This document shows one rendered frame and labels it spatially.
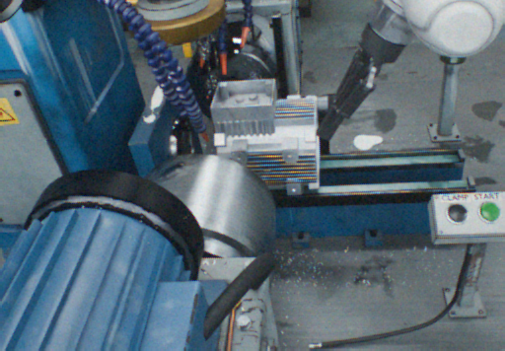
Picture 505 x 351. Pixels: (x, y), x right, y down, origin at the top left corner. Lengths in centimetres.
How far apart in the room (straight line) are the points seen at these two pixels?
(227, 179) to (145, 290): 38
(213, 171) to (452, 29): 41
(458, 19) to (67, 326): 51
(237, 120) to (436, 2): 49
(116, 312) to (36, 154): 61
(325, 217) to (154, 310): 72
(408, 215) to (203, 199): 53
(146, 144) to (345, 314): 50
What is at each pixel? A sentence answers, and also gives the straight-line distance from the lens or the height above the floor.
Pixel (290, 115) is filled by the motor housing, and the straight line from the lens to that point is 99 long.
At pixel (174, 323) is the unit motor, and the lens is 42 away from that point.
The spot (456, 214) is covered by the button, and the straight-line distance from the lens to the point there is 84.
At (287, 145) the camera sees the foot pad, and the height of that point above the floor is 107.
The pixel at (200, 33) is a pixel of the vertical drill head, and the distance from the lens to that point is 88.
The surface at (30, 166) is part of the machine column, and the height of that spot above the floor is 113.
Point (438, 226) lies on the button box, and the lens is 83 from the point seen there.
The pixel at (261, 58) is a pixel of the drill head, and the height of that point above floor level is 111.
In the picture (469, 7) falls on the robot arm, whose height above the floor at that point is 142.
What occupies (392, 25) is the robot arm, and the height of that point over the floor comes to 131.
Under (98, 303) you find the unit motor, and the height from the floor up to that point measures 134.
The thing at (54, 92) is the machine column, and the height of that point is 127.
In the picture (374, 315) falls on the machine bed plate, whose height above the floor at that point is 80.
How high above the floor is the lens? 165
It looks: 38 degrees down
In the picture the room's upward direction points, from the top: 9 degrees counter-clockwise
